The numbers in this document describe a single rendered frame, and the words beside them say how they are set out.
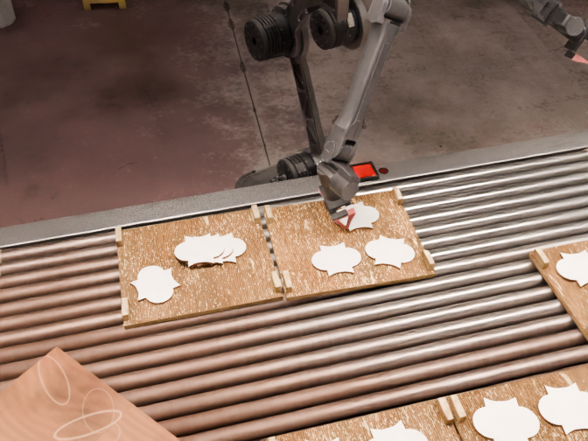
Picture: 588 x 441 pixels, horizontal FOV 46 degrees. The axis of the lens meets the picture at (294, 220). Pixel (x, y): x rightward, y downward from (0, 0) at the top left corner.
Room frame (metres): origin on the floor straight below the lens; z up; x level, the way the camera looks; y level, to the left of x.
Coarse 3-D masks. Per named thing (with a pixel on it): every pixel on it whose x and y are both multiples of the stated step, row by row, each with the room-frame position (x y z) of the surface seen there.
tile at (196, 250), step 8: (192, 240) 1.35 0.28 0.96; (200, 240) 1.35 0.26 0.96; (208, 240) 1.35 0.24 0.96; (216, 240) 1.35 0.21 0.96; (176, 248) 1.32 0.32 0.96; (184, 248) 1.32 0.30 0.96; (192, 248) 1.32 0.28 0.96; (200, 248) 1.32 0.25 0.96; (208, 248) 1.32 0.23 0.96; (216, 248) 1.32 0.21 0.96; (224, 248) 1.32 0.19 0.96; (176, 256) 1.29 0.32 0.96; (184, 256) 1.29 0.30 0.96; (192, 256) 1.29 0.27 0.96; (200, 256) 1.29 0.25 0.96; (208, 256) 1.29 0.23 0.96; (216, 256) 1.29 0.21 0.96; (192, 264) 1.26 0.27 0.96
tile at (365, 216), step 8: (344, 208) 1.50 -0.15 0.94; (360, 208) 1.50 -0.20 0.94; (368, 208) 1.50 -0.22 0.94; (360, 216) 1.47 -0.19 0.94; (368, 216) 1.47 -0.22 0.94; (376, 216) 1.47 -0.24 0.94; (336, 224) 1.44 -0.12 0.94; (344, 224) 1.43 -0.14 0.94; (352, 224) 1.43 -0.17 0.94; (360, 224) 1.43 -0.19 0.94; (368, 224) 1.43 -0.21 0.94
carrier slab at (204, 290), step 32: (160, 224) 1.44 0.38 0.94; (192, 224) 1.44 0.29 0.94; (224, 224) 1.44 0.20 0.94; (256, 224) 1.44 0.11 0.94; (128, 256) 1.32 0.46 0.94; (160, 256) 1.32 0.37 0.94; (256, 256) 1.32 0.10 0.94; (128, 288) 1.20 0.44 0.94; (192, 288) 1.20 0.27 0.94; (224, 288) 1.20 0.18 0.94; (256, 288) 1.20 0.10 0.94; (128, 320) 1.09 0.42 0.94; (160, 320) 1.10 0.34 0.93
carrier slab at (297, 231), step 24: (384, 192) 1.58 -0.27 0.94; (264, 216) 1.49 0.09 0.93; (288, 216) 1.48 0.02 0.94; (312, 216) 1.48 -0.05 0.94; (384, 216) 1.48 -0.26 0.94; (408, 216) 1.48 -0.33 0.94; (288, 240) 1.38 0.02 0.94; (312, 240) 1.38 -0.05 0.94; (336, 240) 1.38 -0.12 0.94; (360, 240) 1.38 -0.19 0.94; (408, 240) 1.38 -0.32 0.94; (288, 264) 1.29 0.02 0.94; (360, 264) 1.29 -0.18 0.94; (408, 264) 1.29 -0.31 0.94; (312, 288) 1.20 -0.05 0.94; (336, 288) 1.20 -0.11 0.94; (360, 288) 1.21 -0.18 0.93
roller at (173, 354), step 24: (480, 288) 1.22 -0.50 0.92; (504, 288) 1.22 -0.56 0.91; (528, 288) 1.23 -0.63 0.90; (360, 312) 1.13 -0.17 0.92; (384, 312) 1.14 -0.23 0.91; (408, 312) 1.15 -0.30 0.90; (240, 336) 1.06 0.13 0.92; (264, 336) 1.06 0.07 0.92; (288, 336) 1.07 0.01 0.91; (120, 360) 0.98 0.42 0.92; (144, 360) 0.99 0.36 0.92; (168, 360) 0.99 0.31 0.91; (0, 384) 0.92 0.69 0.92
